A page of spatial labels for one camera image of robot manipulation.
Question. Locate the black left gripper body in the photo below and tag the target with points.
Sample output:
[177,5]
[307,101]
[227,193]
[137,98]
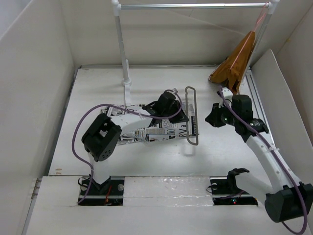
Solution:
[174,108]

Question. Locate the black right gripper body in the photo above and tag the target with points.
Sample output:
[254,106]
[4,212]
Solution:
[223,115]

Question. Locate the grey wire hanger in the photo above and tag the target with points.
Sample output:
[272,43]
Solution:
[196,127]

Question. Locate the newspaper print trousers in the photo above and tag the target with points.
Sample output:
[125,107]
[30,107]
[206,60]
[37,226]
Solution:
[165,130]

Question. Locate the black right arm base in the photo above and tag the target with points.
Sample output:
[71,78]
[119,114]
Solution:
[225,192]

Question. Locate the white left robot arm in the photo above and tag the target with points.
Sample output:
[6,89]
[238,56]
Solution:
[103,134]

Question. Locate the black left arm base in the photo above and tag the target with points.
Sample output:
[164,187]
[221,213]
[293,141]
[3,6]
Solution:
[110,193]

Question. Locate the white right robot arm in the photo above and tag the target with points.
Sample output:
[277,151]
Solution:
[286,197]

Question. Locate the brown hanging garment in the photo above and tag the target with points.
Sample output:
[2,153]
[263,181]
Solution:
[231,78]

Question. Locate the white cardboard panel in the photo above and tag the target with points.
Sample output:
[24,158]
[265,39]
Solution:
[284,120]

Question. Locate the white metal clothes rack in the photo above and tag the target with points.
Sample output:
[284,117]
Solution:
[184,34]

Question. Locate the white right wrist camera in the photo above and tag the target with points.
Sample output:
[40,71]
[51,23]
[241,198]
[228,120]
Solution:
[226,97]

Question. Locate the pink wire hanger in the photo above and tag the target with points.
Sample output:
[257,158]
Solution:
[247,47]

